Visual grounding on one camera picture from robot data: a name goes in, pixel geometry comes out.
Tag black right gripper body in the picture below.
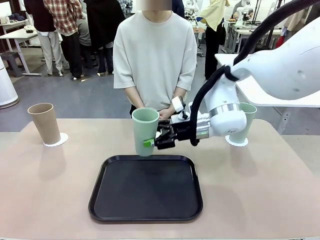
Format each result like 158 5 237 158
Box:
171 121 198 149

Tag green tall cup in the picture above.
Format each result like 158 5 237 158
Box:
131 107 161 158
228 102 258 145

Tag white scalloped coaster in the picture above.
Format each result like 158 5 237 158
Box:
224 134 250 147
42 132 69 148

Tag brown tall cup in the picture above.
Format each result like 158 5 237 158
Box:
27 102 62 146

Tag person's right forearm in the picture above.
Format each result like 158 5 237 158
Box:
124 85 145 109

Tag person's left forearm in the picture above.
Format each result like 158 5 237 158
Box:
166 84 189 111

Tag person's left hand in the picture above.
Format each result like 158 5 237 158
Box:
158 106 176 120

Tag black plastic tray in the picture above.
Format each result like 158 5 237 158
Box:
88 154 204 225

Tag white side table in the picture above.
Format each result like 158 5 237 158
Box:
214 53 320 136

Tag person in beige sweater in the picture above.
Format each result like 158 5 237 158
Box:
113 0 198 119

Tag person in yellow shirt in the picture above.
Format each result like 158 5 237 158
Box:
198 0 231 81

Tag grey background workbench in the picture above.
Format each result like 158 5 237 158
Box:
224 19 286 55

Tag person in black coat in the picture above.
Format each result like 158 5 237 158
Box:
83 0 126 76

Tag black tripod pole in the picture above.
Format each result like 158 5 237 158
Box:
267 0 285 50

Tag person in white trousers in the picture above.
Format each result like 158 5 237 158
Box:
23 0 64 76

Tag person in plaid shirt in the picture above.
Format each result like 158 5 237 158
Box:
43 0 85 81

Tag person in beige coat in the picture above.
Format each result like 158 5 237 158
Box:
282 8 309 47

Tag white air purifier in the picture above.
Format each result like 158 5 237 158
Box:
0 53 20 110

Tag grey plastic stool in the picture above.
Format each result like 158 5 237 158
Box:
1 51 25 78

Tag white background desk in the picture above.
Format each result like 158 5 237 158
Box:
0 28 43 77

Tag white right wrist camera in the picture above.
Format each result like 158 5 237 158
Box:
171 96 191 124

